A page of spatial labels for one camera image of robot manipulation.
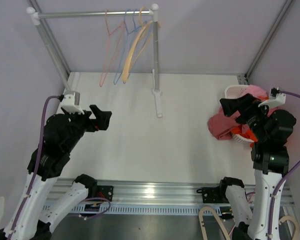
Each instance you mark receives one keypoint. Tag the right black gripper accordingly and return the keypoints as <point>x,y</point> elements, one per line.
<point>231,106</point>

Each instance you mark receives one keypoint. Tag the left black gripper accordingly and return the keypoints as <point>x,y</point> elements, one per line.
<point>102,121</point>

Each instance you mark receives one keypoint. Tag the salmon pink t shirt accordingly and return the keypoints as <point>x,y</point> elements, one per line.
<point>220,126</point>

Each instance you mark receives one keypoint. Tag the light pink t shirt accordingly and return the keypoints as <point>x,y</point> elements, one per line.
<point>257,92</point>

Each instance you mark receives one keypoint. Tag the beige plastic hanger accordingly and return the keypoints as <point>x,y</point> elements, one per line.
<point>140,19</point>
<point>131,57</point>

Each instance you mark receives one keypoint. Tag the pink plastic hanger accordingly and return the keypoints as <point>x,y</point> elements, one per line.
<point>113,44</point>

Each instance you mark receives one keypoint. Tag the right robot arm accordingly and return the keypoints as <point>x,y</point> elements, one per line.
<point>270,159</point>

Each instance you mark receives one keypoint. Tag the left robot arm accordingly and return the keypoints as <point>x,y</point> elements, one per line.
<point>60,135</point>

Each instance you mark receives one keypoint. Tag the beige hanger bottom centre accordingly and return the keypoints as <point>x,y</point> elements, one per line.
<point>211,226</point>

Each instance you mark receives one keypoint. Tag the white plastic laundry basket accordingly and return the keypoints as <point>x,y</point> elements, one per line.
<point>233,92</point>

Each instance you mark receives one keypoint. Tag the silver clothes rack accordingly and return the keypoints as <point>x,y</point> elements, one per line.
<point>60,63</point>

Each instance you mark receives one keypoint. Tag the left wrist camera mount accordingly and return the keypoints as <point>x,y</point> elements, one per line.
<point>70,103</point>

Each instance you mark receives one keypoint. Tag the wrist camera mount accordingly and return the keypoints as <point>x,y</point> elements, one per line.
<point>70,103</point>
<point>276,99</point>

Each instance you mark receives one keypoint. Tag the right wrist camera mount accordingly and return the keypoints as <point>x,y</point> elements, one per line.
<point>276,99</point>

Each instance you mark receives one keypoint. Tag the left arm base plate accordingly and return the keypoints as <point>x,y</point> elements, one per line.
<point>102,191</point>

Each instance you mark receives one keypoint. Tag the aluminium mounting rail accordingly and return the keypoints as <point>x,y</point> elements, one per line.
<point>152,198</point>

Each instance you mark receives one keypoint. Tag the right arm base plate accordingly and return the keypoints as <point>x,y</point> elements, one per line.
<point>213,195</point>

